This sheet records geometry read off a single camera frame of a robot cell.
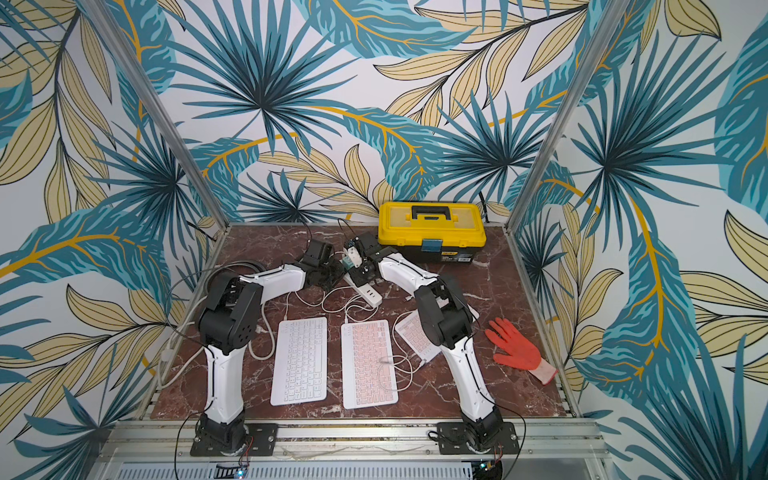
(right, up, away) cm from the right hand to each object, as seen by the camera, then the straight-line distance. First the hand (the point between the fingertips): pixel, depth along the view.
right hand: (358, 273), depth 102 cm
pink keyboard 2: (+18, -18, -9) cm, 27 cm away
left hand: (-3, 0, 0) cm, 3 cm away
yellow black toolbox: (+25, +14, -5) cm, 29 cm away
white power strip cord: (-56, -21, -11) cm, 61 cm away
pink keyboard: (+4, -27, -18) cm, 32 cm away
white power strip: (+3, -6, -4) cm, 8 cm away
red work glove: (+49, -23, -13) cm, 56 cm away
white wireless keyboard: (-15, -25, -16) cm, 33 cm away
